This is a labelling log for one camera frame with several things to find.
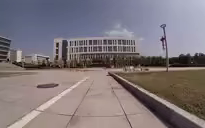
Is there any large white many-windowed building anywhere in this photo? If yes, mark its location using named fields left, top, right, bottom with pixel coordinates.
left=53, top=36, right=141, bottom=65

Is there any dry grass lawn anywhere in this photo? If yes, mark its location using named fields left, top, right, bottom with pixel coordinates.
left=116, top=69, right=205, bottom=126

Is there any small white building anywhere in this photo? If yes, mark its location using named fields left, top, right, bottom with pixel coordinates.
left=9, top=49, right=24, bottom=64

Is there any white painted line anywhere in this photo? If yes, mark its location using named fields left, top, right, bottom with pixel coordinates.
left=6, top=76, right=91, bottom=128

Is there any pale stone ramp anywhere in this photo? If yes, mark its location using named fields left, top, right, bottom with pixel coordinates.
left=0, top=62, right=26, bottom=72

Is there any dark round manhole cover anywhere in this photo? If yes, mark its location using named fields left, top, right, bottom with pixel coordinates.
left=36, top=82, right=60, bottom=90

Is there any low white building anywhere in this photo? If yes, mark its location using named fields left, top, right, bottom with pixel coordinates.
left=24, top=53, right=52, bottom=65

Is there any row of dark trees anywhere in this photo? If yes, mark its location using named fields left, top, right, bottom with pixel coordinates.
left=51, top=52, right=205, bottom=69

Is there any tall lamp pole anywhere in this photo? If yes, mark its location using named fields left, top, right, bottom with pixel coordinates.
left=159, top=23, right=170, bottom=72

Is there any grey stone kerb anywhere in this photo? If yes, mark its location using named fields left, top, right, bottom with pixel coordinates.
left=108, top=71, right=205, bottom=128

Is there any pale concrete slab pavement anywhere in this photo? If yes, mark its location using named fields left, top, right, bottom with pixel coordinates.
left=0, top=66, right=205, bottom=128

